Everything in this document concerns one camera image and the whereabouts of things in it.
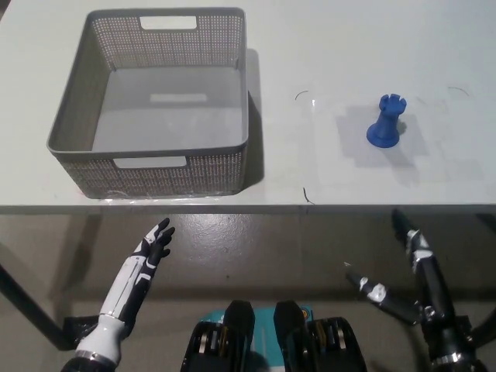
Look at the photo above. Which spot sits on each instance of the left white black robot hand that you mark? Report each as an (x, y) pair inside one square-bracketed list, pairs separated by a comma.
[(135, 271)]

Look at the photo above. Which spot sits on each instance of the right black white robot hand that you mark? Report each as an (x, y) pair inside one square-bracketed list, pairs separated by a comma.
[(434, 286)]

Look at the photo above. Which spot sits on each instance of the blue rook chess piece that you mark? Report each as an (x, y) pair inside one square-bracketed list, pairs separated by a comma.
[(383, 124)]

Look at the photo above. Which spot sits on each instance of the black floor plate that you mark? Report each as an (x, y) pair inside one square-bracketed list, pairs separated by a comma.
[(79, 327)]

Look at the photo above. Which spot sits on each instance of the grey perforated plastic basket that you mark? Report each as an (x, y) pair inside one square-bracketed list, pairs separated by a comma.
[(170, 178)]

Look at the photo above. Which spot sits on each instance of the black metal table leg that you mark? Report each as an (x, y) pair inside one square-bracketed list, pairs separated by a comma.
[(35, 306)]

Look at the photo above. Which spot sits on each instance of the black teal robot body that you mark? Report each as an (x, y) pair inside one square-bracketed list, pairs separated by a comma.
[(271, 345)]

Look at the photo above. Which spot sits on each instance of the grey tape patch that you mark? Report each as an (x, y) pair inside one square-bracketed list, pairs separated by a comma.
[(356, 147)]

